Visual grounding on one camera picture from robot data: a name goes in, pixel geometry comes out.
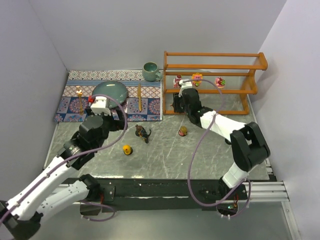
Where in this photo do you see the brown-haired figure with dark creature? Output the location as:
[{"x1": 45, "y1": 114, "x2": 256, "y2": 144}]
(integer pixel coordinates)
[{"x1": 135, "y1": 124, "x2": 152, "y2": 144}]

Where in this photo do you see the pink bear strawberry cake toy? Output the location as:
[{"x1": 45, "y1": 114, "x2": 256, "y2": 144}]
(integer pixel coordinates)
[{"x1": 173, "y1": 74, "x2": 183, "y2": 88}]

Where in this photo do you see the pink flower bear toy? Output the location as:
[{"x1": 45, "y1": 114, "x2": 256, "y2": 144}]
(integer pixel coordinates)
[{"x1": 191, "y1": 73, "x2": 203, "y2": 87}]

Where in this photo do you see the yellow duck toy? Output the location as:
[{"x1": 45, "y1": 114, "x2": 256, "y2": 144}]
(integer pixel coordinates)
[{"x1": 122, "y1": 145, "x2": 133, "y2": 156}]

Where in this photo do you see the pink bear donut toy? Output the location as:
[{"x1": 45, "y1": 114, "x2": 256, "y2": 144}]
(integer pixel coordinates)
[{"x1": 215, "y1": 76, "x2": 226, "y2": 89}]

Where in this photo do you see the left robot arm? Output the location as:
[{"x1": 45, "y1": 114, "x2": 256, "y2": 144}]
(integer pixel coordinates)
[{"x1": 0, "y1": 110, "x2": 128, "y2": 240}]

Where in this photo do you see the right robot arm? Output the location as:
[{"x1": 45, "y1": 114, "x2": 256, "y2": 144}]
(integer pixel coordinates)
[{"x1": 172, "y1": 88, "x2": 271, "y2": 199}]

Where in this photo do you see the orange wooden two-tier shelf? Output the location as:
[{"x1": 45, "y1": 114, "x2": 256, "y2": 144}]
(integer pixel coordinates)
[{"x1": 161, "y1": 51, "x2": 268, "y2": 115}]

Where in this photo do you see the patterned blue placemat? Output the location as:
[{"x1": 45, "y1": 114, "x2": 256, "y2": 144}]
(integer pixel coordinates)
[{"x1": 54, "y1": 70, "x2": 162, "y2": 123}]

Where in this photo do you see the teal ceramic plate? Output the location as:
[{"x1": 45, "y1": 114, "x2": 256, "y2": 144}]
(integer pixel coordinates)
[{"x1": 92, "y1": 81, "x2": 128, "y2": 110}]

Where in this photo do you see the gold knife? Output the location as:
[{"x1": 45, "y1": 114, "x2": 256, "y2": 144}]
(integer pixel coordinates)
[{"x1": 137, "y1": 83, "x2": 142, "y2": 112}]

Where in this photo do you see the teal ceramic mug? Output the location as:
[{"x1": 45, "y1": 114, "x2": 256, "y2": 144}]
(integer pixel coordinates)
[{"x1": 142, "y1": 62, "x2": 162, "y2": 82}]

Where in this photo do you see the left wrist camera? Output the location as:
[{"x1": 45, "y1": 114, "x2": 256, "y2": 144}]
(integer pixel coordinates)
[{"x1": 88, "y1": 96, "x2": 111, "y2": 116}]

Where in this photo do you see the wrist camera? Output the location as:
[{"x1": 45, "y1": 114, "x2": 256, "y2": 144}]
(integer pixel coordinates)
[
  {"x1": 179, "y1": 79, "x2": 193, "y2": 95},
  {"x1": 88, "y1": 96, "x2": 111, "y2": 116}
]

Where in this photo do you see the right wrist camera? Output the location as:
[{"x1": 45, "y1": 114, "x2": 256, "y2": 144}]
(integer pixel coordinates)
[{"x1": 179, "y1": 79, "x2": 193, "y2": 95}]

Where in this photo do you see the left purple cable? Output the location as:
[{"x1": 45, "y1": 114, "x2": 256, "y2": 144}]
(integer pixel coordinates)
[{"x1": 0, "y1": 94, "x2": 129, "y2": 223}]

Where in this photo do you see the black base frame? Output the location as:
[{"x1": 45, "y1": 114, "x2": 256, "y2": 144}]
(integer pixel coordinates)
[{"x1": 85, "y1": 178, "x2": 248, "y2": 211}]

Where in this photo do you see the aluminium rail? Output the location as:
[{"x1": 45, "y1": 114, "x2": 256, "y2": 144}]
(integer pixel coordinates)
[{"x1": 52, "y1": 162, "x2": 291, "y2": 205}]

